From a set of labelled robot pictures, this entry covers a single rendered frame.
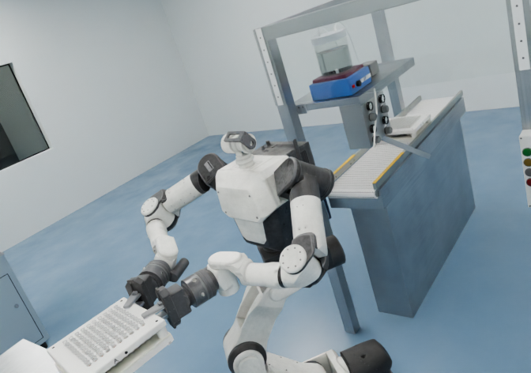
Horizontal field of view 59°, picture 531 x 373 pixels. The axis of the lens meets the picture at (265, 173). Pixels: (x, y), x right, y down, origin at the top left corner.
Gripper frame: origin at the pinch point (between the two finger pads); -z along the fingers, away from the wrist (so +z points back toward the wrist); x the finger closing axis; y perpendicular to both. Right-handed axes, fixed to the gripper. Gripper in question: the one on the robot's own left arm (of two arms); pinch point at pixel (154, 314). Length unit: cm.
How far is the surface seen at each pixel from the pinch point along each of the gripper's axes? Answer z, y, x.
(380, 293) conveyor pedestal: 121, 48, 87
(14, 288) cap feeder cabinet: -33, 221, 51
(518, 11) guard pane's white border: 123, -41, -46
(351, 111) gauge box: 111, 26, -19
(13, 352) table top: -37, 64, 18
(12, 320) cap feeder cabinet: -42, 219, 69
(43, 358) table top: -30, 48, 18
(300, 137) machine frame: 100, 50, -11
